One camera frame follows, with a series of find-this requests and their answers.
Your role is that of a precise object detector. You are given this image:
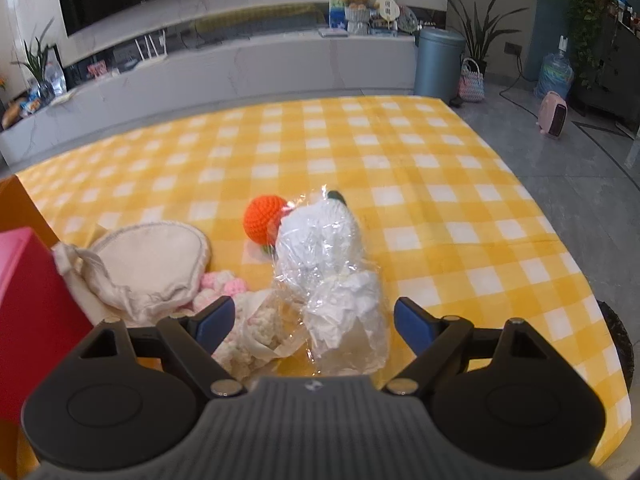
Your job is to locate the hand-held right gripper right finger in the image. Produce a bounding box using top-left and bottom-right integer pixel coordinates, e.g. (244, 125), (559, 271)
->
(381, 297), (552, 398)

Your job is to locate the red lidded box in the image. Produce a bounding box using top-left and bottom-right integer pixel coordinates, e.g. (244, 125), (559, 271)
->
(0, 226), (96, 423)

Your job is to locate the orange cardboard box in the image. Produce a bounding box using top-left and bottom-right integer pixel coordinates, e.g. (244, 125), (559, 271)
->
(0, 175), (61, 480)

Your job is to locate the round white hand fan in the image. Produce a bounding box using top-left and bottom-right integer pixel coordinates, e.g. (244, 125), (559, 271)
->
(376, 0), (401, 31)

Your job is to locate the orange crochet ball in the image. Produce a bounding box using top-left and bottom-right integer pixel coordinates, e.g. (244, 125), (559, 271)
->
(243, 195), (291, 247)

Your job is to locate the white router with antennas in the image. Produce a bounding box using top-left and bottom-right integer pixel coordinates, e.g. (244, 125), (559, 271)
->
(127, 30), (168, 63)

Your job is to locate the pink space heater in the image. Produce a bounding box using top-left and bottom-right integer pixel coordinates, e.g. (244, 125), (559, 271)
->
(536, 90), (568, 139)

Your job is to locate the woven pastel basket bag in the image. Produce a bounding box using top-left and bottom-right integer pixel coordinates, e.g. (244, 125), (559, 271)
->
(459, 57), (487, 103)

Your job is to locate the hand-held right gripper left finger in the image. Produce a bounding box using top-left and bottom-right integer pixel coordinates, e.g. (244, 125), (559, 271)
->
(76, 296), (247, 401)

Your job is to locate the blue water jug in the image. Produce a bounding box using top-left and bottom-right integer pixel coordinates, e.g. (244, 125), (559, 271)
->
(534, 35), (575, 101)

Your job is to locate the bushy green ivy plant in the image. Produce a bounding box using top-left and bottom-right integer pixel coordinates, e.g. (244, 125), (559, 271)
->
(550, 0), (621, 91)

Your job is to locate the large plastic-wrapped white tissue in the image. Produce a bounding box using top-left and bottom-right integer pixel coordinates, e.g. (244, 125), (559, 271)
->
(272, 185), (368, 301)

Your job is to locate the potted snake plant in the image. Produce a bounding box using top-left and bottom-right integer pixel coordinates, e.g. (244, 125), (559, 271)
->
(437, 0), (531, 68)

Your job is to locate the dark side cabinet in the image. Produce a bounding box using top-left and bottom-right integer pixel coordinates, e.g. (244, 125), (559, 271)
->
(575, 5), (640, 141)

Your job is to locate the blue-grey trash can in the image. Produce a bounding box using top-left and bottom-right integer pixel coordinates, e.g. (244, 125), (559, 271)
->
(414, 27), (467, 103)

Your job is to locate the white marble television console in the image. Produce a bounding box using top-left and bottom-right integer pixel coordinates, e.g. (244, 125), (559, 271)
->
(0, 27), (418, 166)

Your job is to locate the green plant in glass vase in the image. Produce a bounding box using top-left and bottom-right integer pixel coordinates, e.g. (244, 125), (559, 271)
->
(10, 17), (66, 106)

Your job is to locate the yellow checked tablecloth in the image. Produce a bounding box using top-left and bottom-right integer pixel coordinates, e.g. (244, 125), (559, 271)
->
(0, 95), (632, 466)

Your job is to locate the pink white chunky yarn plush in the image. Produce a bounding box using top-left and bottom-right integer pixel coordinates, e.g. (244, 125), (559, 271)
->
(192, 269), (311, 381)

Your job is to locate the cream cloth pouch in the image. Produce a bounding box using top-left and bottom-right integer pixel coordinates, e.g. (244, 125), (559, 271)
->
(50, 222), (213, 326)

